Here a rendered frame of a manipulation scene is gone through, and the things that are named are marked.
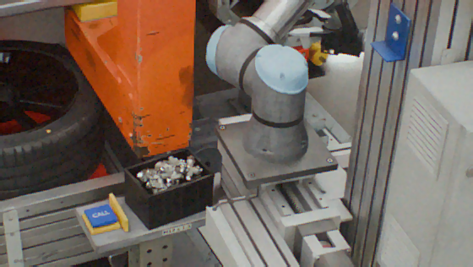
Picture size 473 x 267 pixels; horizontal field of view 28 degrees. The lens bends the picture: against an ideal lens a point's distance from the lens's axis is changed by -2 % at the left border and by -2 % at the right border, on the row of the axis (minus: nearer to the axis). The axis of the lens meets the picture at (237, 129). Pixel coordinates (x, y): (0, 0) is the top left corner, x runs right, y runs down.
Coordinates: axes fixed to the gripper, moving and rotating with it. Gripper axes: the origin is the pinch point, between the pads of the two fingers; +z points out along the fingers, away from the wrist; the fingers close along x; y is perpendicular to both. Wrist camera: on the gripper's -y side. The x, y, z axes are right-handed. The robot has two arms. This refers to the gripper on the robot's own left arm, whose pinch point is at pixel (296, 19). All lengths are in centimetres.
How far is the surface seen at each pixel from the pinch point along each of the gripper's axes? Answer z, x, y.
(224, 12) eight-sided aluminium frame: 24.2, 9.3, 7.4
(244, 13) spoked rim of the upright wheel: 25.2, 34.1, 19.9
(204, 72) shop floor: 58, 92, 82
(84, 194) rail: 47, -43, 45
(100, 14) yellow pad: 62, 3, 13
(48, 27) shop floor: 137, 101, 82
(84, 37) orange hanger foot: 63, -7, 16
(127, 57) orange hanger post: 36, -34, 2
